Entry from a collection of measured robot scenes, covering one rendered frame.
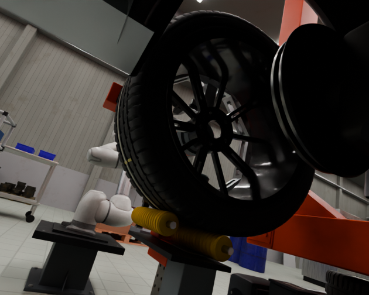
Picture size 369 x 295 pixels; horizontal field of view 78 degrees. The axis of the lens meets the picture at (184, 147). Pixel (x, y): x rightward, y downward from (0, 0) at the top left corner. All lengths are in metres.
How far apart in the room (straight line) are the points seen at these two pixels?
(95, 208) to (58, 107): 7.63
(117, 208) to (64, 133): 7.30
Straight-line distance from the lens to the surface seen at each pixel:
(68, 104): 9.17
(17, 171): 8.75
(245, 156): 0.99
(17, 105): 9.18
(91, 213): 1.65
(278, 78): 0.50
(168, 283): 0.68
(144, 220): 0.66
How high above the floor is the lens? 0.52
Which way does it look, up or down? 18 degrees up
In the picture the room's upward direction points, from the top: 16 degrees clockwise
